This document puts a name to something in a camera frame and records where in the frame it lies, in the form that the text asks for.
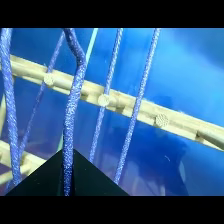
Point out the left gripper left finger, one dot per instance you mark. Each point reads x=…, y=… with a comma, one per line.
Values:
x=46, y=180

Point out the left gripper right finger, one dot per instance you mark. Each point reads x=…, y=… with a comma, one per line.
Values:
x=93, y=180

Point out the wooden clothes rack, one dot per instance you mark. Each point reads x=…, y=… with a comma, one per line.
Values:
x=146, y=111

